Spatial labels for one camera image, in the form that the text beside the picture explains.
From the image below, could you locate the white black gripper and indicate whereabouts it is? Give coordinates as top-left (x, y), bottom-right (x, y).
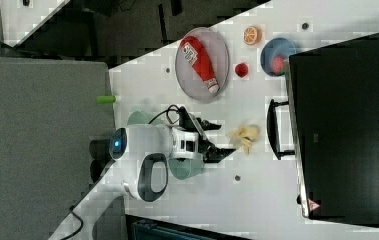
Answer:
top-left (170, 107), bottom-right (235, 163)

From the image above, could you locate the yellow plush peeled banana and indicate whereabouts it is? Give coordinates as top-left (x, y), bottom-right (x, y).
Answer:
top-left (226, 125), bottom-right (260, 155)

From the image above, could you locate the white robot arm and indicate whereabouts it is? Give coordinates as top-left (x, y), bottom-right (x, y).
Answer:
top-left (48, 105), bottom-right (234, 240)

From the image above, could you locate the silver black toaster oven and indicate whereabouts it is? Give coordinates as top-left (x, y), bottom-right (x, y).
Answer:
top-left (267, 33), bottom-right (379, 228)

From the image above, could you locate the green measuring cup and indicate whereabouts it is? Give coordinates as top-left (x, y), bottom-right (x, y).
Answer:
top-left (169, 159), bottom-right (204, 180)

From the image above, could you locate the grey round plate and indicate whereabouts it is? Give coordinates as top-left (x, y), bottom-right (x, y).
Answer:
top-left (175, 27), bottom-right (230, 103)

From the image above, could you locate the green oval colander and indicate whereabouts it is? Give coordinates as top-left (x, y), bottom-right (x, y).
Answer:
top-left (127, 111), bottom-right (163, 125)

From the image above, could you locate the red plush strawberry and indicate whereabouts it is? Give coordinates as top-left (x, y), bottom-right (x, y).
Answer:
top-left (235, 63), bottom-right (248, 78)

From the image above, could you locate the red plush ketchup bottle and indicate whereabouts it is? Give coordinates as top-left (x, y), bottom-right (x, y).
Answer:
top-left (180, 36), bottom-right (220, 94)

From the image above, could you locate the blue cup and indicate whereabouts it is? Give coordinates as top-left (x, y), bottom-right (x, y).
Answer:
top-left (260, 37), bottom-right (297, 77)

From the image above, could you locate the small black bowl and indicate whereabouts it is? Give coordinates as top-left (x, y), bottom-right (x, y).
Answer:
top-left (89, 139), bottom-right (110, 161)

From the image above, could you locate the orange slice toy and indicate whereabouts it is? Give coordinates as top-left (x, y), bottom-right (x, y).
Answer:
top-left (243, 26), bottom-right (262, 45)

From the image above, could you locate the large black bowl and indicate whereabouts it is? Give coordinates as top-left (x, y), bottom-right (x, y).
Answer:
top-left (90, 159), bottom-right (114, 183)

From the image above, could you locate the lime green cup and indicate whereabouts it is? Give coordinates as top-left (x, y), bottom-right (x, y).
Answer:
top-left (96, 95), bottom-right (117, 104)

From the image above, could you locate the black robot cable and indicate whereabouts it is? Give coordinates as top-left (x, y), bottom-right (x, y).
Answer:
top-left (148, 104), bottom-right (182, 126)

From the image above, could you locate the blue metal frame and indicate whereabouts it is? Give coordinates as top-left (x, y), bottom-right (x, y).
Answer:
top-left (125, 214), bottom-right (248, 240)

